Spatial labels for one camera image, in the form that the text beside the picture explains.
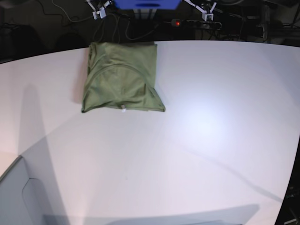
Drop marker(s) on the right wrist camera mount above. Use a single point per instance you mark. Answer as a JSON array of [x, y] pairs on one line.
[[98, 7]]

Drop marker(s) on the black power strip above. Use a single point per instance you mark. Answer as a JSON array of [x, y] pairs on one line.
[[196, 24]]

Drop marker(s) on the blue box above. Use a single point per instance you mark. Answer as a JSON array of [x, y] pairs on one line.
[[147, 4]]

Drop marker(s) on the green T-shirt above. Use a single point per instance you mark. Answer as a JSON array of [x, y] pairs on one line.
[[121, 76]]

